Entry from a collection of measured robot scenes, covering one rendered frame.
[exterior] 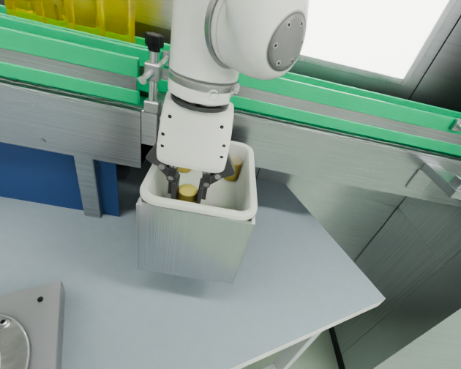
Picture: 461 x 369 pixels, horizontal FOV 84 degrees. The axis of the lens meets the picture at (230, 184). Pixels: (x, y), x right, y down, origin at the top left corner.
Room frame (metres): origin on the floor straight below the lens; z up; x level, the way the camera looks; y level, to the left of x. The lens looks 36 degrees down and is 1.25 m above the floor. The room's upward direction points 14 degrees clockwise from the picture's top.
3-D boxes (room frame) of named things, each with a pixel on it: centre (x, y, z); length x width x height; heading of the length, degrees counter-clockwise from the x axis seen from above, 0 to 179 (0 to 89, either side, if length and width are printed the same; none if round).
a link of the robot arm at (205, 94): (0.33, 0.06, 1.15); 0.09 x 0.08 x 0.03; 97
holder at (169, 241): (0.40, 0.05, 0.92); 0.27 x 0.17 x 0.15; 6
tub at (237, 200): (0.37, 0.05, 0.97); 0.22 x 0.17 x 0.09; 6
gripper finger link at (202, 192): (0.33, 0.03, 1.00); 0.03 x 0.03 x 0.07; 7
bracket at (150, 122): (0.48, 0.18, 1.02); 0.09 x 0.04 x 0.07; 6
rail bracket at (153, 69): (0.46, 0.17, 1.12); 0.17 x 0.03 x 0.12; 6
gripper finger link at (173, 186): (0.32, 0.10, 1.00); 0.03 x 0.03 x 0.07; 7
